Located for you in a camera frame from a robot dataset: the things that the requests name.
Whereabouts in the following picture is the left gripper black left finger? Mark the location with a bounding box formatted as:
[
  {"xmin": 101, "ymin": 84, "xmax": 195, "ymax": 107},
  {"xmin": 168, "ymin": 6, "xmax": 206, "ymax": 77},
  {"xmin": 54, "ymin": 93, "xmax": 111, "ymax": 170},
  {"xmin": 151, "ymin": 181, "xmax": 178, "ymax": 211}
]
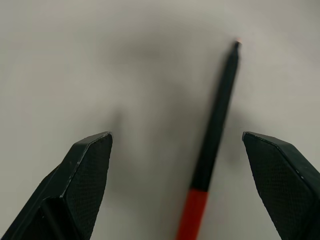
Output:
[{"xmin": 0, "ymin": 131, "xmax": 114, "ymax": 240}]

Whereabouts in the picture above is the black marker with red cap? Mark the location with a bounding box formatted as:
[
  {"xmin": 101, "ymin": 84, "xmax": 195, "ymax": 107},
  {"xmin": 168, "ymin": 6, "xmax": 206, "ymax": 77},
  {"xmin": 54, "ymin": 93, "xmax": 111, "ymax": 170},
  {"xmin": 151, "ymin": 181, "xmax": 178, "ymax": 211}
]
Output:
[{"xmin": 174, "ymin": 37, "xmax": 244, "ymax": 240}]

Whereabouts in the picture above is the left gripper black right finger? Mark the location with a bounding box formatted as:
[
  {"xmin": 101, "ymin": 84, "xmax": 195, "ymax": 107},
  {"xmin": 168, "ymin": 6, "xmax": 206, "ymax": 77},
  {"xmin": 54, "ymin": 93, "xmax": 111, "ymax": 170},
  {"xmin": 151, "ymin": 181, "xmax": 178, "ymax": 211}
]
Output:
[{"xmin": 241, "ymin": 131, "xmax": 320, "ymax": 240}]

